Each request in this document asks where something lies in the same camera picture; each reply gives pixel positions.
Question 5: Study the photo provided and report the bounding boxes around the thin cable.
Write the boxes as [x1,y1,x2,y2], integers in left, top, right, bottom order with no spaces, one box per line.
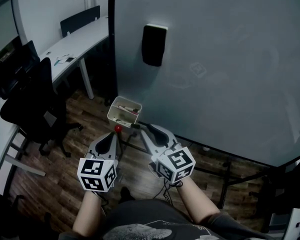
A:
[153,182,177,206]

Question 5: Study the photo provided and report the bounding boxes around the person's black shoe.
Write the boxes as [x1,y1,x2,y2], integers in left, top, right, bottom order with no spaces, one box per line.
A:
[118,186,136,205]

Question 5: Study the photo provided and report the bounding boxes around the black whiteboard eraser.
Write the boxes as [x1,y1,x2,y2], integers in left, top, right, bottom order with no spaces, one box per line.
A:
[141,23,169,67]

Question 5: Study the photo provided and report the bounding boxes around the white whiteboard marker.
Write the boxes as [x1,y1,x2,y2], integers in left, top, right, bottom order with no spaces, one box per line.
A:
[117,105,140,113]

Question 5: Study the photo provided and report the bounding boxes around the long white desk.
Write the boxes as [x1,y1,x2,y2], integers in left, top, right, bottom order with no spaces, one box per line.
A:
[38,15,110,100]

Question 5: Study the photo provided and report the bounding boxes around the white curved desk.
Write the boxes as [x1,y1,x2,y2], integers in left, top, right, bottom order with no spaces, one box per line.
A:
[0,96,47,197]

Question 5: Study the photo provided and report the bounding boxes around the black backpack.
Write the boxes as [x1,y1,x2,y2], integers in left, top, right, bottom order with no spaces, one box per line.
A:
[0,40,41,100]

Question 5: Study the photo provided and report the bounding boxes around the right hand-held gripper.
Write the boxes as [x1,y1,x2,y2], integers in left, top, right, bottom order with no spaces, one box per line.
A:
[130,123,197,185]

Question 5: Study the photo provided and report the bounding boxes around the black office chair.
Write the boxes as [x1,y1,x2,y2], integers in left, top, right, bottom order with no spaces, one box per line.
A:
[0,57,84,158]

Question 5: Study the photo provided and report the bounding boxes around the dark desk partition panel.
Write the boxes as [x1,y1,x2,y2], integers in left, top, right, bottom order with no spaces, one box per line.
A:
[59,5,101,38]

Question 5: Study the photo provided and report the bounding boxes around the white furniture panel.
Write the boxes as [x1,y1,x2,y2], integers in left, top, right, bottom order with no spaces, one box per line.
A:
[281,153,300,240]

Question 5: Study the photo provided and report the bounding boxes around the papers on desk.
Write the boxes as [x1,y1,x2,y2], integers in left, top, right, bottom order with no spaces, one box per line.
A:
[54,53,78,66]

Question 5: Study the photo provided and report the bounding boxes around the person's right forearm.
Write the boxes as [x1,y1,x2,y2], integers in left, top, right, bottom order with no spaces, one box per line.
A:
[175,176,221,223]

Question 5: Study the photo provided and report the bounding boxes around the white marker holder box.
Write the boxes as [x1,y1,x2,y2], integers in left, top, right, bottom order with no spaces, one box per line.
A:
[107,96,143,128]

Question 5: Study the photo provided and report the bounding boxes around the person's dark printed shirt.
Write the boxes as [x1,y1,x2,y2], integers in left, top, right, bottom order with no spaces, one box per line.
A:
[58,199,275,240]

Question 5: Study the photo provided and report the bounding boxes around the large whiteboard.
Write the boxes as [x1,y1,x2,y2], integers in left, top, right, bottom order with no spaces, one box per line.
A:
[114,0,300,168]

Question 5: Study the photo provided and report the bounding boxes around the person's left forearm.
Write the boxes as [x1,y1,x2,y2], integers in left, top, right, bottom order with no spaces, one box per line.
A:
[72,190,106,238]

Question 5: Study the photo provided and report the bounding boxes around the black whiteboard stand frame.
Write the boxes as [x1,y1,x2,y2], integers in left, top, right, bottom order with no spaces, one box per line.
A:
[119,131,286,209]

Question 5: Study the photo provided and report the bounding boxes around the black chair with armrest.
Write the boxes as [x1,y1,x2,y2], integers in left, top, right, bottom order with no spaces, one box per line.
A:
[248,156,300,234]

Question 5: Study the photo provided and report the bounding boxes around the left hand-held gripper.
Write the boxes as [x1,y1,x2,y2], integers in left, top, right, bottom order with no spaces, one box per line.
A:
[77,132,121,193]

